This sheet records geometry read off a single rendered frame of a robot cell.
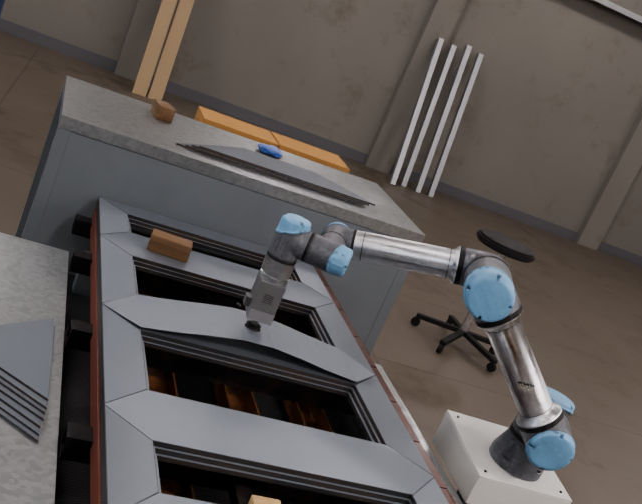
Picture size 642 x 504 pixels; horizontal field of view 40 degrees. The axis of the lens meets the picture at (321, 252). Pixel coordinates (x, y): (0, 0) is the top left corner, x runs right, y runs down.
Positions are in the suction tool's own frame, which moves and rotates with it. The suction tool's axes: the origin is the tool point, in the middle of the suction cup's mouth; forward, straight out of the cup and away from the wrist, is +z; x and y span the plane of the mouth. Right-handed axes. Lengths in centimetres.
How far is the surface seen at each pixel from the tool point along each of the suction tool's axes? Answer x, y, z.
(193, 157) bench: -22, -80, -18
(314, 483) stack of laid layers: 12, 53, 4
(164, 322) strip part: -21.7, 7.4, 1.3
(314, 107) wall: 134, -771, 47
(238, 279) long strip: -0.7, -40.7, 2.7
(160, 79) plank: -34, -695, 66
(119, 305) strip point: -32.7, 3.5, 2.3
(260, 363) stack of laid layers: 3.4, 8.6, 3.6
